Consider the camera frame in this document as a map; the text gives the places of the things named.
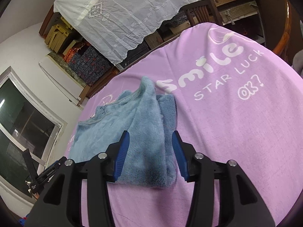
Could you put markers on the sliding glass window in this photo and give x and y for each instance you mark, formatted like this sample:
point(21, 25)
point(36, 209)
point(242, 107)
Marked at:
point(23, 132)

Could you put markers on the brown wooden cabinet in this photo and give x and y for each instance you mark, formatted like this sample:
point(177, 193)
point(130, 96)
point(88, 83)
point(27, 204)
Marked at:
point(104, 82)

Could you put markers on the stack of floral patterned boxes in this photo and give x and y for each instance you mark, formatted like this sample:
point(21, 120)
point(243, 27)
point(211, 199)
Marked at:
point(91, 65)

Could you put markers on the green floral panel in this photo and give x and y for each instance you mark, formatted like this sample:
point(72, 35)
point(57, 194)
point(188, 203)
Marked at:
point(68, 69)

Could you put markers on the grey plush toy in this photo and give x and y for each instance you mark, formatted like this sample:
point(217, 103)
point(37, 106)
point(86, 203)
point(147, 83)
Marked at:
point(298, 62)

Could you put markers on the dark wooden chair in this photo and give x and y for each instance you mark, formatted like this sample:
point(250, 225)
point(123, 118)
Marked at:
point(201, 11)

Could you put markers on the woven rattan case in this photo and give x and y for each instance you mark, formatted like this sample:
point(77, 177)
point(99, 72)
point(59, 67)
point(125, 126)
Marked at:
point(238, 7)

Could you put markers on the orange box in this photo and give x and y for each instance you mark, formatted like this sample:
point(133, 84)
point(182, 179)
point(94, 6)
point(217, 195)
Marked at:
point(72, 52)

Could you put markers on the stack of yellow woven boxes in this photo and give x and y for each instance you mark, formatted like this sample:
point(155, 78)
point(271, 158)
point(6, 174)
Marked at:
point(58, 37)

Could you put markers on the white lace cloth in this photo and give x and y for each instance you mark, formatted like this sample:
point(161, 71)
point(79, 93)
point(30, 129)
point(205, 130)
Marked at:
point(132, 14)

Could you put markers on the white board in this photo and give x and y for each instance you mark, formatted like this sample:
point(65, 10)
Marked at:
point(61, 78)

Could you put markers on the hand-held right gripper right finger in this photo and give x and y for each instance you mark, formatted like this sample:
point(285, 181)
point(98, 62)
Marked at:
point(179, 156)

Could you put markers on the blue fleece zip jacket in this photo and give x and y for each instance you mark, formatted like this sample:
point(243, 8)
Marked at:
point(132, 132)

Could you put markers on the pink printed blanket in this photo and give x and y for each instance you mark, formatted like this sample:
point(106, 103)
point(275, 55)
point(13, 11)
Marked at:
point(236, 123)

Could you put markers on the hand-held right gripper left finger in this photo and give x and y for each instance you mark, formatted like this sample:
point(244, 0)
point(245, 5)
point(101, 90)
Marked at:
point(122, 152)

